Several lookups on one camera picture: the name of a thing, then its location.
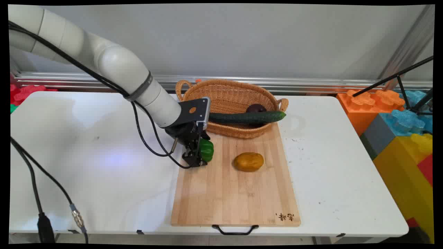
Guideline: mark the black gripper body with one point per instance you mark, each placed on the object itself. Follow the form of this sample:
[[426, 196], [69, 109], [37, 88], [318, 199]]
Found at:
[[187, 134]]

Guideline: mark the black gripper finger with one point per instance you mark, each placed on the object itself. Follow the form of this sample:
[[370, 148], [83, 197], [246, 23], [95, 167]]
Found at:
[[193, 157], [201, 135]]

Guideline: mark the green bell pepper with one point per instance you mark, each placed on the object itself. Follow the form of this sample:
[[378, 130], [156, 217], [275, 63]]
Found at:
[[207, 150]]

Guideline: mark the dark green cucumber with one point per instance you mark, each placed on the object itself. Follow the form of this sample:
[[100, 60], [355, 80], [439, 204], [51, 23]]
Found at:
[[247, 117]]

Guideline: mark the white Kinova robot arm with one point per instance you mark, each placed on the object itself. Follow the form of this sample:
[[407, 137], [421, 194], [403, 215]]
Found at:
[[117, 65]]

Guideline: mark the woven wicker basket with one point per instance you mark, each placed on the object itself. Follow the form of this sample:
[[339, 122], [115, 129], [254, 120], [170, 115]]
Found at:
[[228, 95]]

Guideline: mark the yellow brown potato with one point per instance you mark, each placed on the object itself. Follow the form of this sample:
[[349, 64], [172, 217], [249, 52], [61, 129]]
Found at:
[[248, 162]]

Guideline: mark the wooden cutting board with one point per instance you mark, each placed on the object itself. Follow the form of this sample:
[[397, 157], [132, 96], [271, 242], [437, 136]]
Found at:
[[235, 197]]

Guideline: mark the dark purple round fruit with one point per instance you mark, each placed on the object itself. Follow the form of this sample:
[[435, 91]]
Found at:
[[256, 108]]

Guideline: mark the orange giant toy brick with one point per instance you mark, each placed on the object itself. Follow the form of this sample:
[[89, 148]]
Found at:
[[363, 107]]

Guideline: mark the grey giant toy brick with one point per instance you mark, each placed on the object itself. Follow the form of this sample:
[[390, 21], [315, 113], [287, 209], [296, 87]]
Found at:
[[375, 136]]

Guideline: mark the yellow giant toy brick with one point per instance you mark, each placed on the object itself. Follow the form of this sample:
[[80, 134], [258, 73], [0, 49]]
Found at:
[[401, 173]]

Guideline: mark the blue giant toy brick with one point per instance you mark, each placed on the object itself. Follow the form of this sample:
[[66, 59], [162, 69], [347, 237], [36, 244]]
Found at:
[[405, 119]]

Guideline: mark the black tripod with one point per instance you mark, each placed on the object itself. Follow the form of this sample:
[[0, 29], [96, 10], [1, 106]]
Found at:
[[398, 73]]

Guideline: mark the red giant toy brick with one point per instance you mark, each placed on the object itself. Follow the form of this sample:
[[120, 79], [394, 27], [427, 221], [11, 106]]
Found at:
[[426, 169]]

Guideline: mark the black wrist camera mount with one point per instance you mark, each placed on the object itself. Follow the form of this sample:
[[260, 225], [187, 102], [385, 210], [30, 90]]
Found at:
[[192, 110]]

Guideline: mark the aluminium rail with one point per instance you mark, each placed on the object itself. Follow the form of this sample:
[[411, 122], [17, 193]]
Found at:
[[277, 84]]

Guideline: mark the aluminium frame post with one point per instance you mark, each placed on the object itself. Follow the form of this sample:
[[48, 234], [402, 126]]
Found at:
[[408, 45]]

